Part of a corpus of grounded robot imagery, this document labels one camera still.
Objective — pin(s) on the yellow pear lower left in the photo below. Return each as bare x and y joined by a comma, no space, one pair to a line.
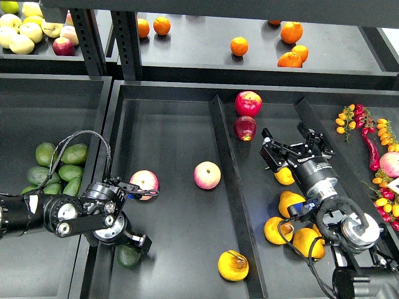
272,234

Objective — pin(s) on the dark green avocado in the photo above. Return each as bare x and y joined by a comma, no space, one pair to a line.
128,257

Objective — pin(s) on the black tray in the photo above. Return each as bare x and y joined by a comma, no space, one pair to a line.
170,128
37,109

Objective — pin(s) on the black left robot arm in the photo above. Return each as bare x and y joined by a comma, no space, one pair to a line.
96,214

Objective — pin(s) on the orange centre shelf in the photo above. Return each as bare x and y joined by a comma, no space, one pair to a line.
239,46

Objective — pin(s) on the large orange upper right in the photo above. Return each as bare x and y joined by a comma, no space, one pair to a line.
291,32

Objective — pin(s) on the pink apple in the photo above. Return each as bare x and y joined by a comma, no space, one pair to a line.
146,179
207,175

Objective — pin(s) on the green avocado top left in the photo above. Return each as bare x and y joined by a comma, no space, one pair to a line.
45,154

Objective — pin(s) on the black upper shelf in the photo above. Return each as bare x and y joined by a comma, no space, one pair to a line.
197,50

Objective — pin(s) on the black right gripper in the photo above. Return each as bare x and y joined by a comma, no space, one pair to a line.
312,172

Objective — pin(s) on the dark red apple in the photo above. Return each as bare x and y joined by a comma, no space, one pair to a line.
245,128

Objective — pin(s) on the pink apple centre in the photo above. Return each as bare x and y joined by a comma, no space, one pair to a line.
207,175

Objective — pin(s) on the green avocado middle right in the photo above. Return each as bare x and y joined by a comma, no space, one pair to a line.
69,171

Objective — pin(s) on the red chili pepper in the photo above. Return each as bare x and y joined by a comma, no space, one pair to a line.
374,157

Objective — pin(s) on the yellow pear with stem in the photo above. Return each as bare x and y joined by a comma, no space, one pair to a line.
233,266

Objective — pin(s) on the pink apple left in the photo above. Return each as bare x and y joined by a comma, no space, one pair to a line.
146,179

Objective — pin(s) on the bright green avocado bottom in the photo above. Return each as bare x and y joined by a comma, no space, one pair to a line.
28,189

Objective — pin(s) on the yellow pear middle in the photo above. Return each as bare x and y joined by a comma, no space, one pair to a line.
286,199

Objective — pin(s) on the yellow pear lower right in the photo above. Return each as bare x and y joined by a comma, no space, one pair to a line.
321,237

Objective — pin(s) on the orange upper left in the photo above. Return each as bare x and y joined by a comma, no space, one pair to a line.
162,25

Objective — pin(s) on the dark avocado middle left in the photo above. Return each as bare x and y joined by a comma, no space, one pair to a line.
36,175

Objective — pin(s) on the orange front right shelf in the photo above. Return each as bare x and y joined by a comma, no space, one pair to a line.
290,59

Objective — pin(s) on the red apple on shelf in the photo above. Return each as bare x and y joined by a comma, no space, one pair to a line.
63,47

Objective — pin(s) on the orange tomato bunch right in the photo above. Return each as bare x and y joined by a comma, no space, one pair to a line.
387,135

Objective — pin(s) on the green avocado top right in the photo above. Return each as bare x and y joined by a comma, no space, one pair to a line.
75,154

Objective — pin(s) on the white label card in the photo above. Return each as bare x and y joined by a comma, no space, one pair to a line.
394,185

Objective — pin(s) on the black left tray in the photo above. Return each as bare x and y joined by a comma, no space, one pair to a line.
37,109

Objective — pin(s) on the green avocado lower middle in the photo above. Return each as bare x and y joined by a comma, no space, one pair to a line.
53,189

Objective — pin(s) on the bright red apple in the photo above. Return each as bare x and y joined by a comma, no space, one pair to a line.
248,103

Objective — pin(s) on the black shelf post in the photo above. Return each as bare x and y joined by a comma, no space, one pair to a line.
125,29

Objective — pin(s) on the black centre tray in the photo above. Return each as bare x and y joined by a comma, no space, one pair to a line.
170,128

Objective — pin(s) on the yellow pear top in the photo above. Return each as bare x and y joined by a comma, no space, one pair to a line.
283,176

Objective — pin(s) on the red cherry tomato bunch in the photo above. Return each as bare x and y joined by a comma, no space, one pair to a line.
364,120

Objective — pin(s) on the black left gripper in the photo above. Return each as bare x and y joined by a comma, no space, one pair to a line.
118,234

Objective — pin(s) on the pink apple right edge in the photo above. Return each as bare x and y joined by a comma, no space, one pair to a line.
389,164

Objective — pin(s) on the orange shelf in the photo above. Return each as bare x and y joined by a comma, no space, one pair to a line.
290,59
302,51
239,46

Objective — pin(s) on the mixed cherry tomatoes lower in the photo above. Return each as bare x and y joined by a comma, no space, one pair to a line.
384,199

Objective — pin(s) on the yellow pear lower centre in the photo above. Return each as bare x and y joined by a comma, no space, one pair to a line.
304,238

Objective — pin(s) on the orange cherry tomato bunch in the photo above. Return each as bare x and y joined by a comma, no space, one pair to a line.
345,121

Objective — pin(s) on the orange behind post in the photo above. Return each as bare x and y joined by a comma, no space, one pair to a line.
143,28

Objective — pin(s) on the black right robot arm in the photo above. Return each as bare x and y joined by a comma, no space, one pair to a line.
362,270

